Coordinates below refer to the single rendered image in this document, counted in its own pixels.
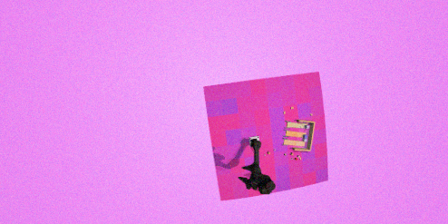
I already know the peach strip with orange dots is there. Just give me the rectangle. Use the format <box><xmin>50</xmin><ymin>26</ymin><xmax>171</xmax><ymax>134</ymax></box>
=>
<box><xmin>286</xmin><ymin>131</ymin><xmax>297</xmax><ymax>137</ymax></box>

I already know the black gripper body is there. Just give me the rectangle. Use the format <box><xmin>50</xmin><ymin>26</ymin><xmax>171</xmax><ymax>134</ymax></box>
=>
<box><xmin>246</xmin><ymin>162</ymin><xmax>263</xmax><ymax>190</ymax></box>

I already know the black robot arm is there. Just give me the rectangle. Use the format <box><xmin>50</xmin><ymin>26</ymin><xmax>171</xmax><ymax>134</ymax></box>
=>
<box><xmin>250</xmin><ymin>139</ymin><xmax>276</xmax><ymax>195</ymax></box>

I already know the orange polka-dotted strip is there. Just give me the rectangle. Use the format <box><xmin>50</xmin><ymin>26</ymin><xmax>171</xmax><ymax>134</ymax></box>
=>
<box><xmin>287</xmin><ymin>122</ymin><xmax>298</xmax><ymax>128</ymax></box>

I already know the tan speckled flat strip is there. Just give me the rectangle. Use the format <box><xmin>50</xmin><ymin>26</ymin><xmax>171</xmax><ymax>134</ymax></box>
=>
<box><xmin>284</xmin><ymin>140</ymin><xmax>296</xmax><ymax>146</ymax></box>

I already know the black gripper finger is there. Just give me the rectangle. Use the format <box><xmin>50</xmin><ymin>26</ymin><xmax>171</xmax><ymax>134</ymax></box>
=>
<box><xmin>238</xmin><ymin>177</ymin><xmax>248</xmax><ymax>187</ymax></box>
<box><xmin>241</xmin><ymin>164</ymin><xmax>253</xmax><ymax>172</ymax></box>

